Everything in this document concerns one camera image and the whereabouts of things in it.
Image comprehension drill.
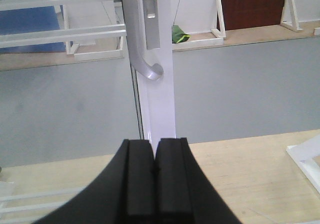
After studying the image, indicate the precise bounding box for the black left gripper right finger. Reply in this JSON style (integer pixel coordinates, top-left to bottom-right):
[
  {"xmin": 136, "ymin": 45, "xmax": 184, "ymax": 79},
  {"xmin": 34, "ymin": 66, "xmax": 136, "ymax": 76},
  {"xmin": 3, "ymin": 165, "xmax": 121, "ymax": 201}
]
[{"xmin": 155, "ymin": 138, "xmax": 240, "ymax": 224}]

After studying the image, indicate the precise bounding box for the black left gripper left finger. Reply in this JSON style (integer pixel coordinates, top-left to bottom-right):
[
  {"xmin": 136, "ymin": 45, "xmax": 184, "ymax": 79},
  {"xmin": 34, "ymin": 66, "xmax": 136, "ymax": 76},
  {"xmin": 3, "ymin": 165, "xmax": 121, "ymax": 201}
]
[{"xmin": 36, "ymin": 139, "xmax": 157, "ymax": 224}]

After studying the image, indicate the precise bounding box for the white framed sliding glass door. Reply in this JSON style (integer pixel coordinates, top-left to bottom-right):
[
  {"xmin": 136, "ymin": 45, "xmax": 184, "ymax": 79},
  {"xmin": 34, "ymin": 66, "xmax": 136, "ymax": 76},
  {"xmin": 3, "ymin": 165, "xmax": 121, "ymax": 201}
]
[{"xmin": 0, "ymin": 0, "xmax": 176, "ymax": 148}]

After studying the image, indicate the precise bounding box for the grey metal door handle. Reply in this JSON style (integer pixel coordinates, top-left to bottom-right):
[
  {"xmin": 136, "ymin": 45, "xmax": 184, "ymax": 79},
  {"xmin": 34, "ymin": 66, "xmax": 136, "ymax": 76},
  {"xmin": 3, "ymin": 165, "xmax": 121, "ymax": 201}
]
[{"xmin": 122, "ymin": 0, "xmax": 164, "ymax": 81}]

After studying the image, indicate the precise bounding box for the brown wooden door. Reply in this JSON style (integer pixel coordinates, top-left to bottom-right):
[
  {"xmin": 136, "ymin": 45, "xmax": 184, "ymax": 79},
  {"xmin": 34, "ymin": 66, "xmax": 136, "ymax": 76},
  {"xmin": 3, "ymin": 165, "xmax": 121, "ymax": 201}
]
[{"xmin": 221, "ymin": 0, "xmax": 285, "ymax": 31}]

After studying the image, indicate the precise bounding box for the silver door lock plate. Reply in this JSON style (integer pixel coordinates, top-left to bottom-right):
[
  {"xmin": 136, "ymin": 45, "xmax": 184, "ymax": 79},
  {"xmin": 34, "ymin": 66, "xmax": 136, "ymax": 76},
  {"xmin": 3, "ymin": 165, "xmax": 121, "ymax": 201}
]
[{"xmin": 142, "ymin": 0, "xmax": 160, "ymax": 50}]

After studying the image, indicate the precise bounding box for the white wooden support stand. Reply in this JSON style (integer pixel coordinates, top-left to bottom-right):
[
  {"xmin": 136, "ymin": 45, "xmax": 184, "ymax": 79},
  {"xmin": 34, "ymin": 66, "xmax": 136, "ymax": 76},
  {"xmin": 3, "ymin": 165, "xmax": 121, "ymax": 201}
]
[{"xmin": 286, "ymin": 134, "xmax": 320, "ymax": 193}]

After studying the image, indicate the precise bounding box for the green bag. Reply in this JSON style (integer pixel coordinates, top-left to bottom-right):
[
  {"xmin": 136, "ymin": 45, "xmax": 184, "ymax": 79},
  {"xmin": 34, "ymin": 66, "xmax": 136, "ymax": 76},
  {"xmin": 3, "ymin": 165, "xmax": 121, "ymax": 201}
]
[{"xmin": 171, "ymin": 25, "xmax": 190, "ymax": 44}]

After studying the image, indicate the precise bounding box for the white fixed door frame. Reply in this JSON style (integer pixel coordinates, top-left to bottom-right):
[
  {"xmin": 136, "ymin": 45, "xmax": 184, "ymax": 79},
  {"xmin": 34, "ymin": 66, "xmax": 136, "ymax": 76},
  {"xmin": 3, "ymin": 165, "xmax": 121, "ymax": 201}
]
[{"xmin": 0, "ymin": 186, "xmax": 84, "ymax": 224}]

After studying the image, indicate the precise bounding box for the white wooden base frame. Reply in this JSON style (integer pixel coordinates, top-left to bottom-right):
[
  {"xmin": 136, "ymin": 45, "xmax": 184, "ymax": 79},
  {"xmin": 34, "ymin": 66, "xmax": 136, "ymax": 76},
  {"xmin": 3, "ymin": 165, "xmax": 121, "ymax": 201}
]
[{"xmin": 171, "ymin": 0, "xmax": 227, "ymax": 52}]

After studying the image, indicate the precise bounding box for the white a-frame stand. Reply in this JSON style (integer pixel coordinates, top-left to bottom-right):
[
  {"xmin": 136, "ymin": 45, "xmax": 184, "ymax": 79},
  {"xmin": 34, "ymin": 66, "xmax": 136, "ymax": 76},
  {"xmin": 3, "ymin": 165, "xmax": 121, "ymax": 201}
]
[{"xmin": 280, "ymin": 0, "xmax": 303, "ymax": 33}]

